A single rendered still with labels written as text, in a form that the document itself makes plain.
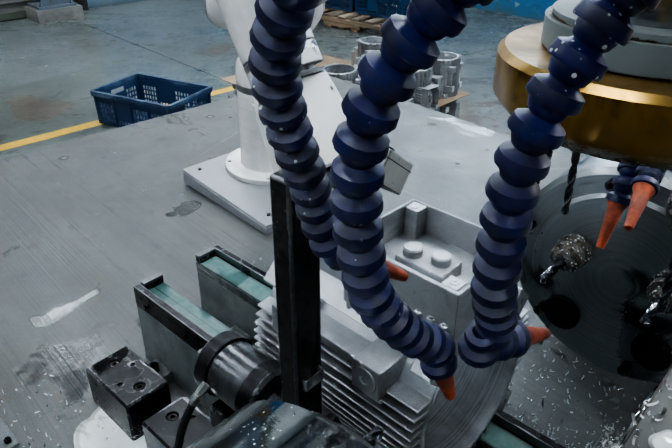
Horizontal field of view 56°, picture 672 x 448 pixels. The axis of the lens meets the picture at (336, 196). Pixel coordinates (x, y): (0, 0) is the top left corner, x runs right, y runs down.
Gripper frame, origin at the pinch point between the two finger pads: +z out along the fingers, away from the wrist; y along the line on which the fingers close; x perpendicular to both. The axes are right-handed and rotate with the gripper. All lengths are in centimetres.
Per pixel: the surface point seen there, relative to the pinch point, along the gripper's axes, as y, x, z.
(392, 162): -17.8, -6.9, -1.3
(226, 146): -43, -82, -14
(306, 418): 28.4, 23.5, 5.1
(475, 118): -289, -181, 21
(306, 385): 20.6, 12.2, 8.6
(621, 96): 14.9, 39.4, -5.4
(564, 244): -12.0, 17.4, 11.5
